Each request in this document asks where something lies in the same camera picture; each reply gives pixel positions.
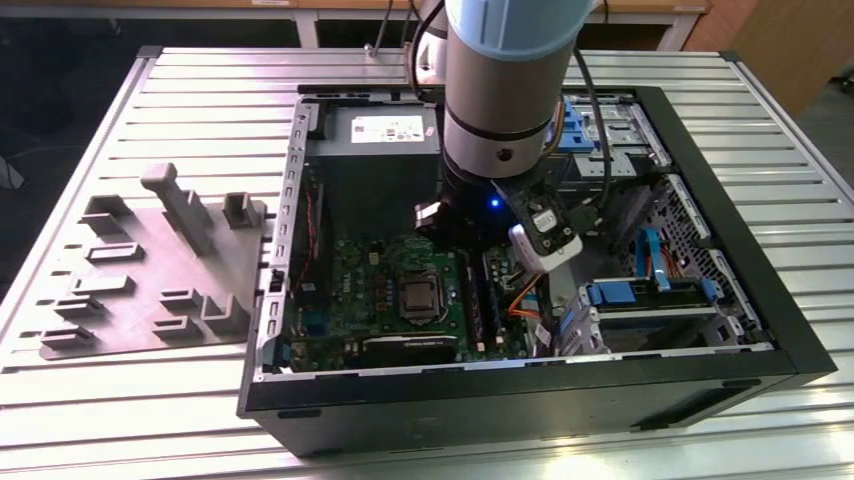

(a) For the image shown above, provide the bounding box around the silver CPU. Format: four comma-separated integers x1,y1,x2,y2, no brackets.
402,280,440,309

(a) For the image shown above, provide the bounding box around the green Dell motherboard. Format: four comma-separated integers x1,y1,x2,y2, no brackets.
290,232,536,371

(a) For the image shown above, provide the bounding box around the CPU socket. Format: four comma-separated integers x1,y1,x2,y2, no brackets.
394,268,450,325

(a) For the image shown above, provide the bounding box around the grey power supply unit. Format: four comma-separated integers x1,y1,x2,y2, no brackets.
305,104,448,236

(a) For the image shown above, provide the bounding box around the blue disk carrier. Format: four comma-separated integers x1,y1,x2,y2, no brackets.
548,97,600,154
584,277,722,314

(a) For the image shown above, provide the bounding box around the silver metal drive cage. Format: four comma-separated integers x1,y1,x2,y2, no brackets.
577,277,764,357
553,94,673,201

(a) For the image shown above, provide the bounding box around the black graphics card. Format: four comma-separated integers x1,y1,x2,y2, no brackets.
343,332,464,370

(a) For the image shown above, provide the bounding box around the black PC case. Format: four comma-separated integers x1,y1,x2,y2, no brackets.
237,84,840,459

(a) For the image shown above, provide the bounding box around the grey parts rack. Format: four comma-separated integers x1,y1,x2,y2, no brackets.
37,163,275,362

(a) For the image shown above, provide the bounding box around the brown wooden cabinet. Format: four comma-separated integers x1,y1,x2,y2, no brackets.
686,0,854,120

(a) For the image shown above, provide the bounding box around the black camera bracket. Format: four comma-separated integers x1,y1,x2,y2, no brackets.
493,180,577,249

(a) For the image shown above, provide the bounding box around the pale grey wrist camera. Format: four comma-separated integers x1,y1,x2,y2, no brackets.
508,224,585,274

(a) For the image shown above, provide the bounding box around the orange wire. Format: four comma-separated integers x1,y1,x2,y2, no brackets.
506,272,550,321

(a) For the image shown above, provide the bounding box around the thin red wire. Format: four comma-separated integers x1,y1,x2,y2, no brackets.
302,192,323,292

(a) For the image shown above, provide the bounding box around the blue flat data cable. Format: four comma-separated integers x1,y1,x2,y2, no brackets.
633,227,673,294
557,304,581,349

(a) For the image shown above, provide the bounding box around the black camera cable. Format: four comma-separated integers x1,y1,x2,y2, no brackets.
566,47,614,235

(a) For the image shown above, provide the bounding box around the black cable silver plug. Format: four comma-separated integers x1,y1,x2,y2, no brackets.
363,0,397,57

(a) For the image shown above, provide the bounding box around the wooden desk white frame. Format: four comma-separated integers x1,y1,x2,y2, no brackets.
0,0,713,51

